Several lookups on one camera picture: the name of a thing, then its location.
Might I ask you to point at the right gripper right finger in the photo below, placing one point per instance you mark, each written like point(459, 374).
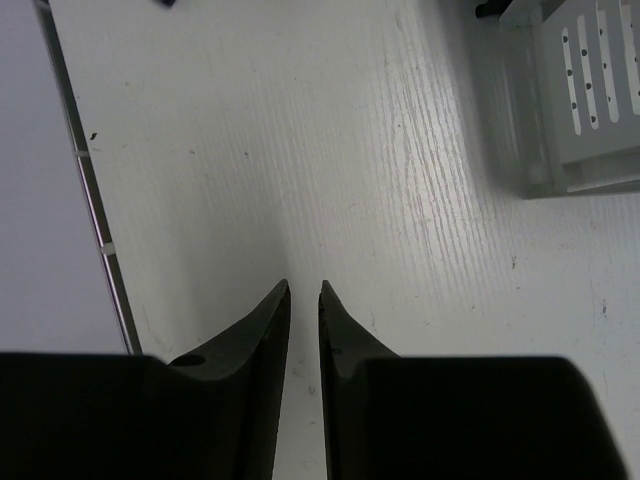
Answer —
point(454, 417)

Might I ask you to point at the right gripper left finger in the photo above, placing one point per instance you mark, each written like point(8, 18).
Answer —
point(211, 413)

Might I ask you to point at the white mesh organizer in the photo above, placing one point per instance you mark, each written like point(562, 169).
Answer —
point(583, 59)

